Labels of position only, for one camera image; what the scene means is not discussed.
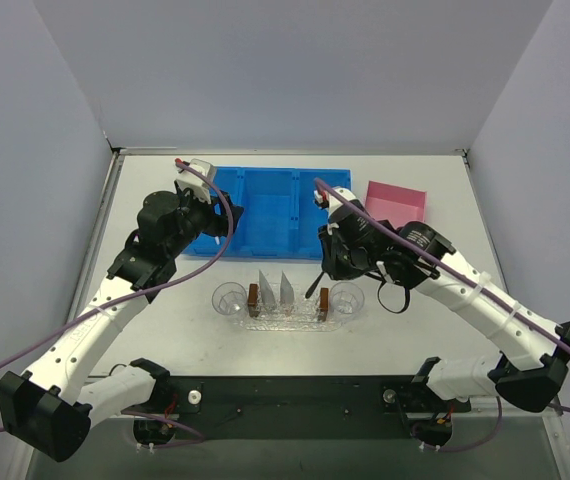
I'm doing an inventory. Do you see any black toothbrush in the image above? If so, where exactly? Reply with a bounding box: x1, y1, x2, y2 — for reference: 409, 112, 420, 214
304, 271, 325, 299

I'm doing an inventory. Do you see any clear plastic cup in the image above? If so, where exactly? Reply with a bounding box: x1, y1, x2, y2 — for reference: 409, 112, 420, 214
211, 282, 247, 318
329, 282, 365, 316

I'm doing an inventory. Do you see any clear holder with brown ends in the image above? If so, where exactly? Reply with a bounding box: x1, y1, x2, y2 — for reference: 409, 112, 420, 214
247, 283, 330, 324

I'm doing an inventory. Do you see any red-capped toothpaste tube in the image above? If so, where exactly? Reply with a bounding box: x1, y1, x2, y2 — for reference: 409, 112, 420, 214
279, 272, 295, 307

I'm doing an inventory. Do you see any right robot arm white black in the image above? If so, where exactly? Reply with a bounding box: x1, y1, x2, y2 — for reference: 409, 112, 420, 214
318, 207, 570, 413

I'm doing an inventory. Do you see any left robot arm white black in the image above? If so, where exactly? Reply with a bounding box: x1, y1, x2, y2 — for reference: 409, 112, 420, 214
0, 188, 244, 462

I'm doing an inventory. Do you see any clear textured oval tray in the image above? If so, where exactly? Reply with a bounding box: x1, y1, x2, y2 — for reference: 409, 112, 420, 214
234, 284, 351, 333

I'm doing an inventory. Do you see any blue three-compartment bin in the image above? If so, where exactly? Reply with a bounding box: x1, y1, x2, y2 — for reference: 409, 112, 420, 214
184, 166, 354, 261

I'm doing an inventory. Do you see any pink plastic box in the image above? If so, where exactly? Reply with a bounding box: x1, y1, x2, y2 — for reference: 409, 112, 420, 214
365, 181, 427, 227

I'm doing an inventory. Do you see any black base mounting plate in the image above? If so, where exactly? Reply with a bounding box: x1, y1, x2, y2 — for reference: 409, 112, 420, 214
132, 375, 471, 440

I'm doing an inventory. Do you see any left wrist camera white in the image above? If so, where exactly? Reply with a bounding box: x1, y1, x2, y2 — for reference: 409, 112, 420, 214
175, 158, 217, 204

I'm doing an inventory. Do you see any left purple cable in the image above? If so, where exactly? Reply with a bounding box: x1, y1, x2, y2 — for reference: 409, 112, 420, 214
0, 160, 236, 446

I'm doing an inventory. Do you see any purple cable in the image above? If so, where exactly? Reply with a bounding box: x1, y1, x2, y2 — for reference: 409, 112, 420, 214
0, 160, 236, 446
312, 177, 570, 454

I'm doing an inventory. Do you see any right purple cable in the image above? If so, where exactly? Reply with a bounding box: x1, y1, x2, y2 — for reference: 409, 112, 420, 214
312, 177, 570, 454

